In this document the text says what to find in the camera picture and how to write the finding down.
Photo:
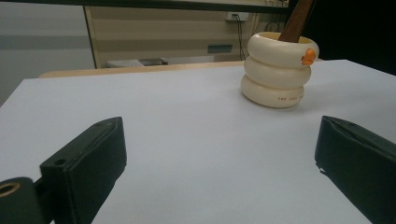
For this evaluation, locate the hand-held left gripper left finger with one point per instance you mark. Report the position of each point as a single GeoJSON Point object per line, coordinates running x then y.
{"type": "Point", "coordinates": [90, 165]}

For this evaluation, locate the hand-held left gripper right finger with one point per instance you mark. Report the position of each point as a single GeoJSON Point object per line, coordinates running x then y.
{"type": "Point", "coordinates": [361, 165]}

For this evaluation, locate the cream ringed duck holder cup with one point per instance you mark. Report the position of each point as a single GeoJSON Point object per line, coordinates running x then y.
{"type": "Point", "coordinates": [274, 74]}

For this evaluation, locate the brown wooden stick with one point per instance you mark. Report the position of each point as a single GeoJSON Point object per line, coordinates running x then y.
{"type": "Point", "coordinates": [295, 21]}

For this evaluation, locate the grey flat device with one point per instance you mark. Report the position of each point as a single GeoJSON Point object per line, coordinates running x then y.
{"type": "Point", "coordinates": [152, 62]}

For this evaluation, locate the black curtain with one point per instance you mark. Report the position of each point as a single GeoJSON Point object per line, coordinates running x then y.
{"type": "Point", "coordinates": [358, 28]}

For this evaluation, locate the light wooden cabinet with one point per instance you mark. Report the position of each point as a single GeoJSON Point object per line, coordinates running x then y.
{"type": "Point", "coordinates": [155, 34]}

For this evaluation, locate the dark green flat box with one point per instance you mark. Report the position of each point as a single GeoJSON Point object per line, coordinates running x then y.
{"type": "Point", "coordinates": [219, 48]}

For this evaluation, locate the white power strip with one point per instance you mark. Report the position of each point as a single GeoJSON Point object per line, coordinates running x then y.
{"type": "Point", "coordinates": [237, 16]}

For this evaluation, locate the black horizontal rail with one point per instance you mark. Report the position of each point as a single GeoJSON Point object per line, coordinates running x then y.
{"type": "Point", "coordinates": [155, 5]}

